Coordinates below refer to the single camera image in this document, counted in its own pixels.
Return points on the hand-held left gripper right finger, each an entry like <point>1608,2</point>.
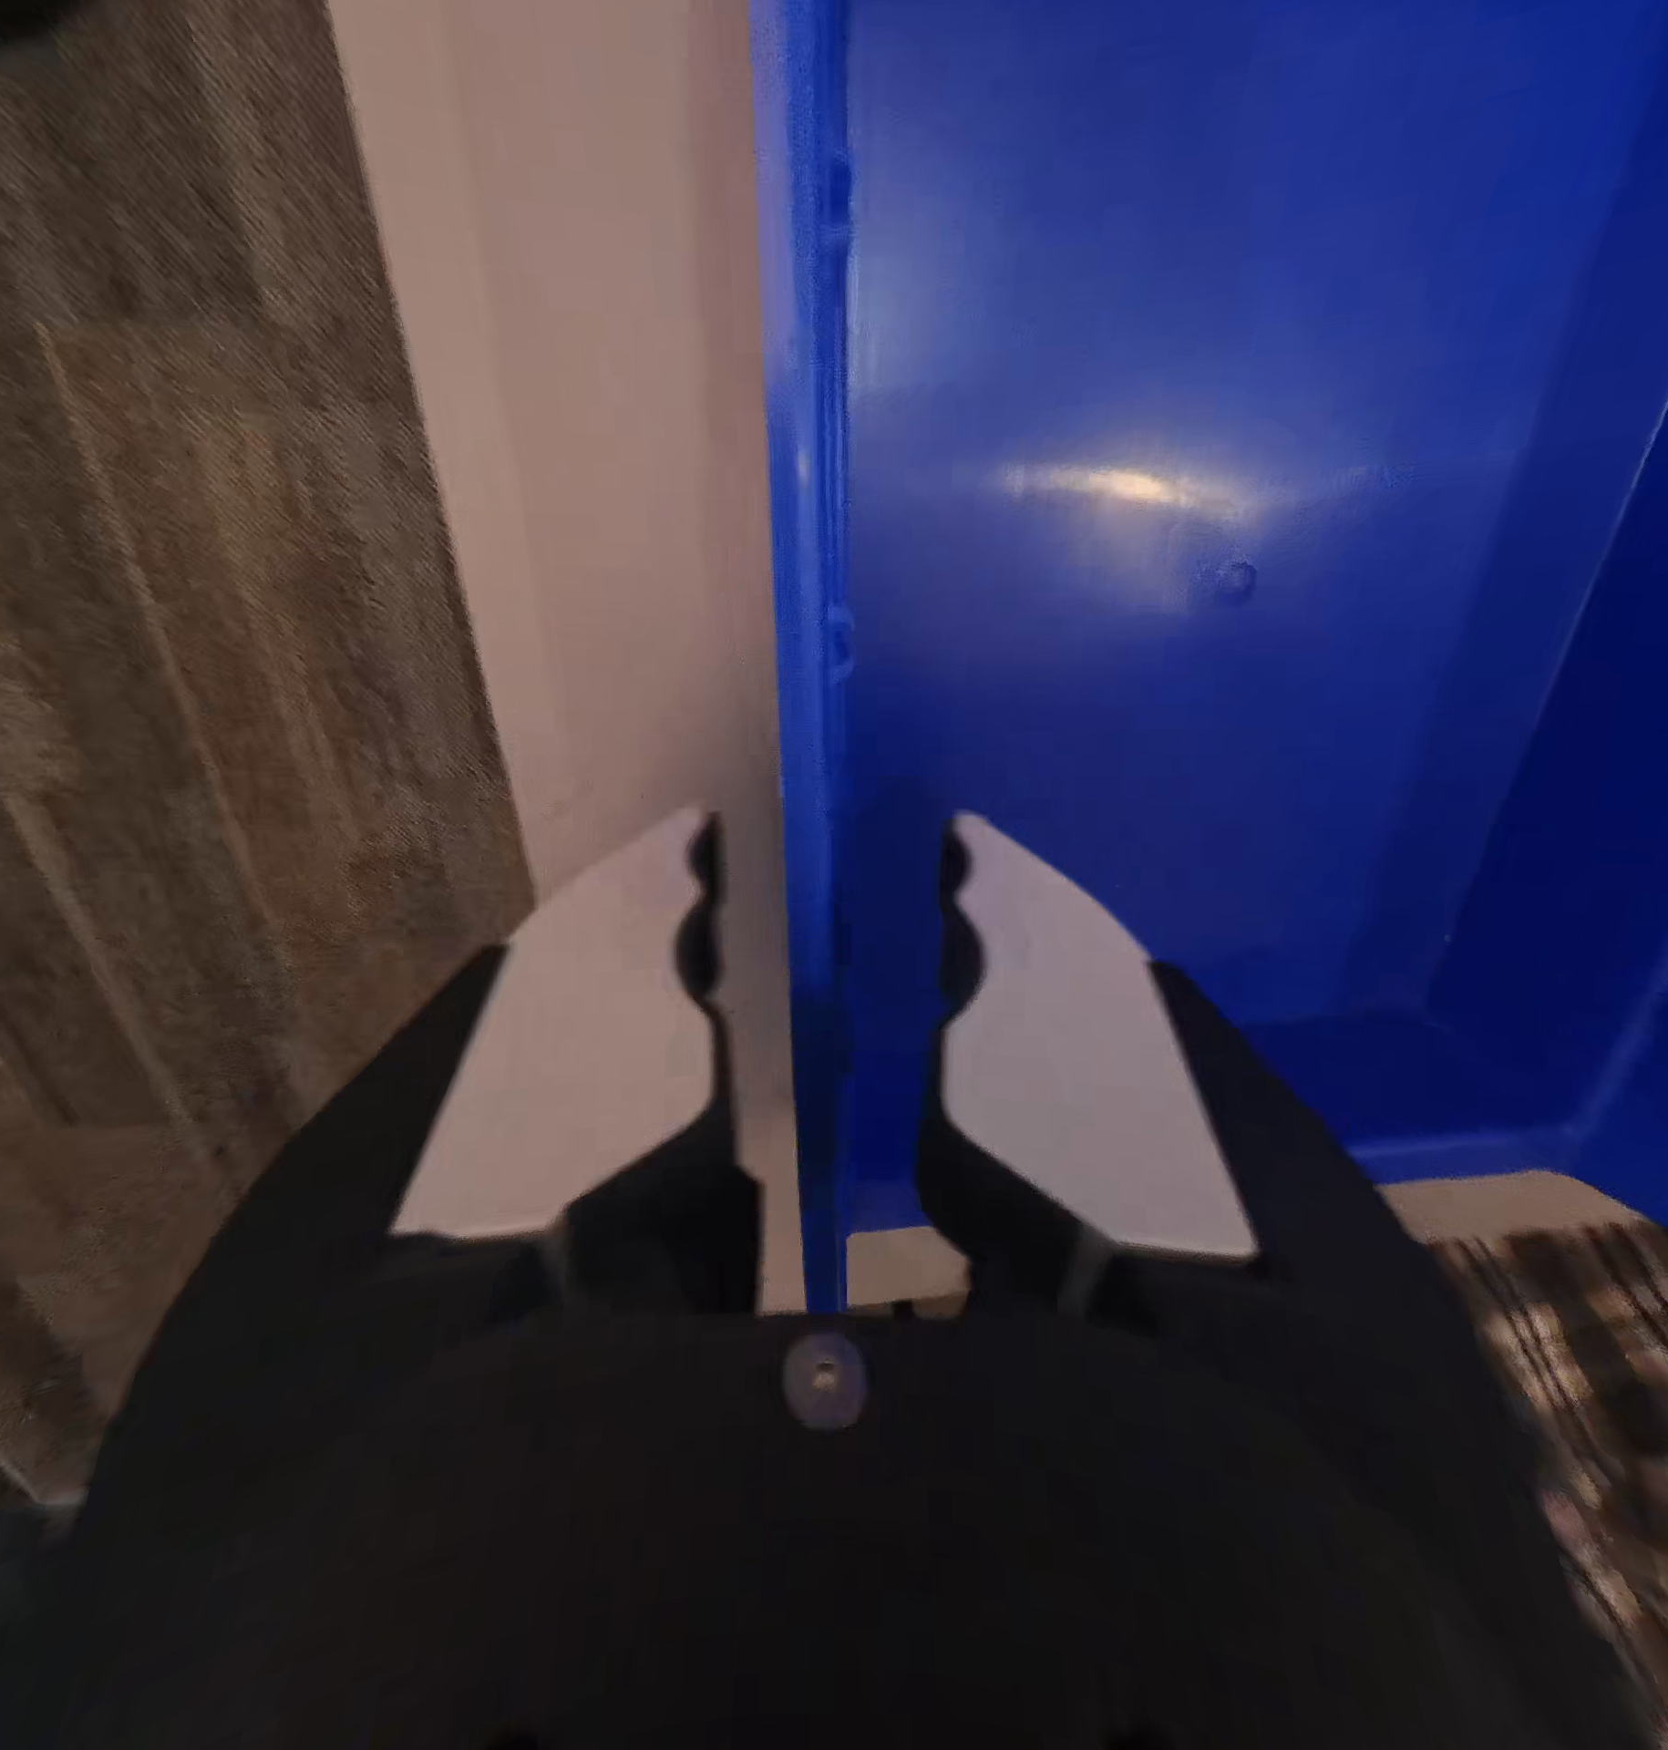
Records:
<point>1080,1094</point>

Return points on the person's plaid shirt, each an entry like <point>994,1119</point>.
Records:
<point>1600,1367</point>

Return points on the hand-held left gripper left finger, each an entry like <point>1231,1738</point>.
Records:
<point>561,1080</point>

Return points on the blue plastic bin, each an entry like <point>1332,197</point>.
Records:
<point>1190,273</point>

